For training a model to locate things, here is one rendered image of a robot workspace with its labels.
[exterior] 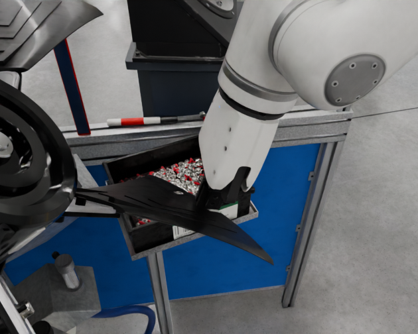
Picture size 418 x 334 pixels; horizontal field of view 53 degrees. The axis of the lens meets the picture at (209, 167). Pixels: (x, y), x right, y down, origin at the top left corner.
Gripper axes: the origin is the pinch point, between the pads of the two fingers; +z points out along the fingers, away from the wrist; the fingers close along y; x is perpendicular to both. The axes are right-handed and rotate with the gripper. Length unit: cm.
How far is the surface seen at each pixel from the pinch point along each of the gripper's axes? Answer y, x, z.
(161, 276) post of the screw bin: -13.1, 3.2, 39.8
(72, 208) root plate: 12.9, -16.7, -10.3
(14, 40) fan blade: -4.1, -23.6, -14.3
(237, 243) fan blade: 9.1, 1.0, -2.0
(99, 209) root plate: 11.6, -14.5, -8.9
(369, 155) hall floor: -101, 118, 66
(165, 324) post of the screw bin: -14, 9, 63
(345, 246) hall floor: -52, 88, 76
